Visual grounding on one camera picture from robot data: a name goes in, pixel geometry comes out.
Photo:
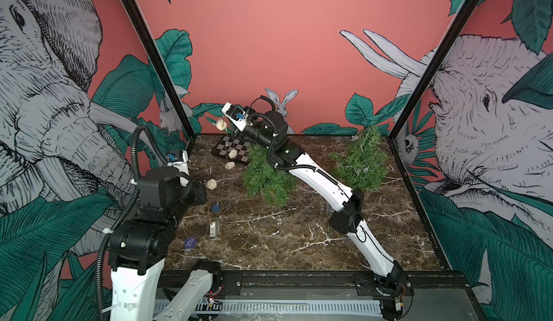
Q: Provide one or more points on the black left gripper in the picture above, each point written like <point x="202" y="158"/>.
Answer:
<point x="201" y="193"/>

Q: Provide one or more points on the clear plastic battery box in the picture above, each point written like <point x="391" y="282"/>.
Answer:
<point x="214" y="229"/>

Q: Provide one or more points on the large green christmas tree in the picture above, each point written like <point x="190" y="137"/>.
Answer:
<point x="261" y="179"/>

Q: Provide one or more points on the small green christmas tree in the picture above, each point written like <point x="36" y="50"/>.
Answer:
<point x="364" y="164"/>

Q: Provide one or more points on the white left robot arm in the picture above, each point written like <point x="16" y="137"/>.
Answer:
<point x="132" y="254"/>

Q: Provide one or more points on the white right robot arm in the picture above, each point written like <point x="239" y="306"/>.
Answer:
<point x="346" y="203"/>

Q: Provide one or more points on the brown checkered chess board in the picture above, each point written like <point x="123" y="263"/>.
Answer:
<point x="226" y="144"/>

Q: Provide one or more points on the purple round cap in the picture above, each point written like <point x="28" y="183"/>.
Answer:
<point x="190" y="243"/>

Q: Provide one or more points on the white ventilation grille strip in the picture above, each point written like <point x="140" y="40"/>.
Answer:
<point x="370" y="308"/>

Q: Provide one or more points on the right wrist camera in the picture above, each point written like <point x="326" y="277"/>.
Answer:
<point x="236" y="115"/>

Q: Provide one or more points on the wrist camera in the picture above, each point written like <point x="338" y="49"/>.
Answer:
<point x="236" y="115"/>
<point x="179" y="159"/>

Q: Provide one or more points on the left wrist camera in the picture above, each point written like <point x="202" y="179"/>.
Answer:
<point x="179" y="159"/>

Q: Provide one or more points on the black left corner post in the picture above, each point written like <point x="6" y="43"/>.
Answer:
<point x="154" y="55"/>

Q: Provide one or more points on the black corner post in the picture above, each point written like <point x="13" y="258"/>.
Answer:
<point x="154" y="55"/>
<point x="461" y="18"/>

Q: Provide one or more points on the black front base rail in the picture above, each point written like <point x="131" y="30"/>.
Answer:
<point x="236" y="283"/>

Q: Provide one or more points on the black right corner post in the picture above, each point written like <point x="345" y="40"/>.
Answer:
<point x="461" y="18"/>

